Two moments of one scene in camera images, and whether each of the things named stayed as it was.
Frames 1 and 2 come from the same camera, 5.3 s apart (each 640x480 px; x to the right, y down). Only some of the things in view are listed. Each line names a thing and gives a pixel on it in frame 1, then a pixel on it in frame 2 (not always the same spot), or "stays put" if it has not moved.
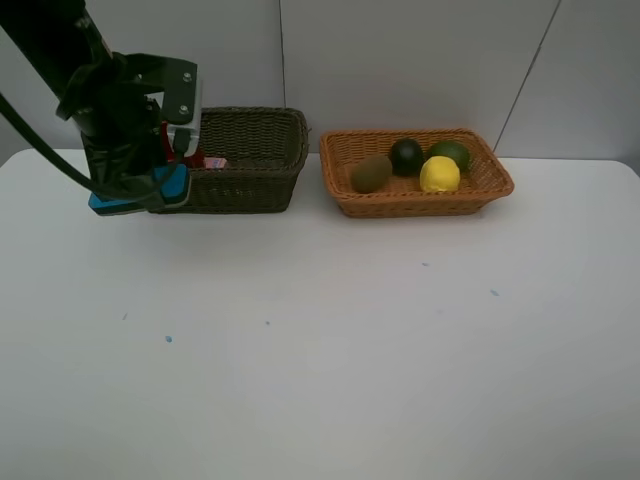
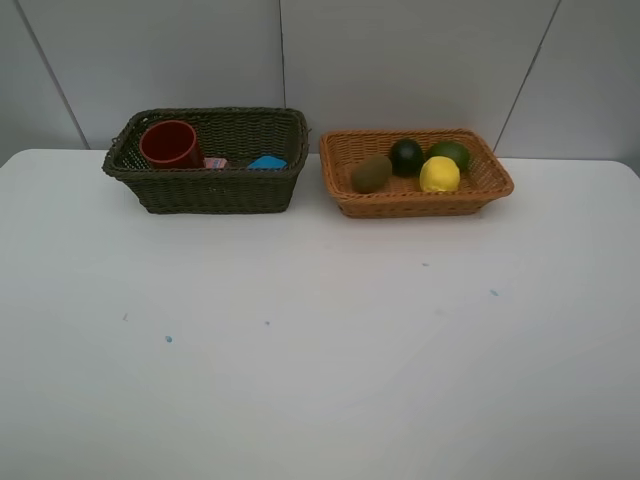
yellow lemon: x=439 y=174 stays put
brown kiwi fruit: x=371 y=174 stays put
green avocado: x=454 y=150 stays put
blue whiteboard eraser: x=175 y=184 → x=267 y=162
